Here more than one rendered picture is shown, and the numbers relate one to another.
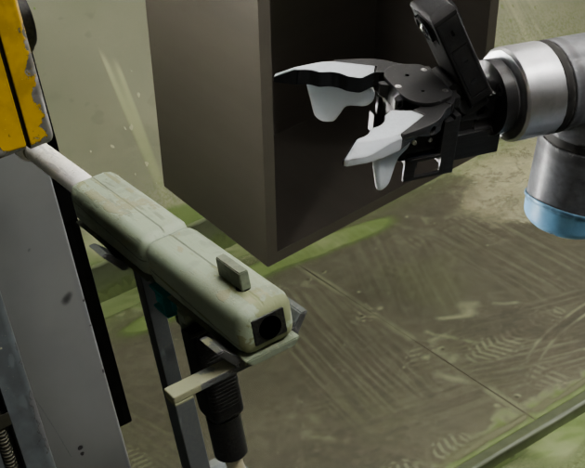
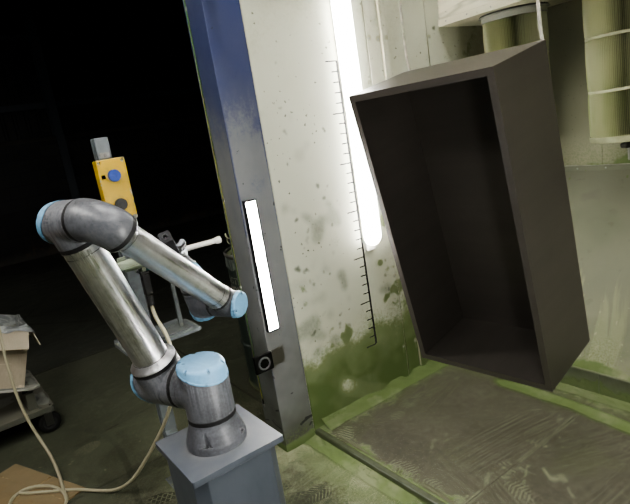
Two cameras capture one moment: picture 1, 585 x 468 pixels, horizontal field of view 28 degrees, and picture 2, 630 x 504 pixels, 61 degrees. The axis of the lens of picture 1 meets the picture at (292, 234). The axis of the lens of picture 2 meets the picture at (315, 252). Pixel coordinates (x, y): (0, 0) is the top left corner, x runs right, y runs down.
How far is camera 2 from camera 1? 2.52 m
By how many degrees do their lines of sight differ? 79
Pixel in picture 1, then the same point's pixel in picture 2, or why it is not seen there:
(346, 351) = (501, 441)
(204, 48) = (421, 261)
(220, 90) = (419, 279)
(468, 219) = not seen: outside the picture
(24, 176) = (246, 251)
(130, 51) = (594, 275)
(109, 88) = not seen: hidden behind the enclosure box
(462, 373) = (492, 481)
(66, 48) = not seen: hidden behind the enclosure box
